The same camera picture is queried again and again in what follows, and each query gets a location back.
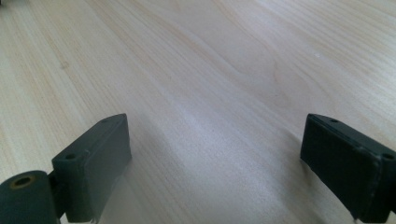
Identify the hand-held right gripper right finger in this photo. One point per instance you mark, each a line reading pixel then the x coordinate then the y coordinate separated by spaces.
pixel 345 161

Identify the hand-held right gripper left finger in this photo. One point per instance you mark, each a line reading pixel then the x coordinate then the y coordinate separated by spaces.
pixel 93 168

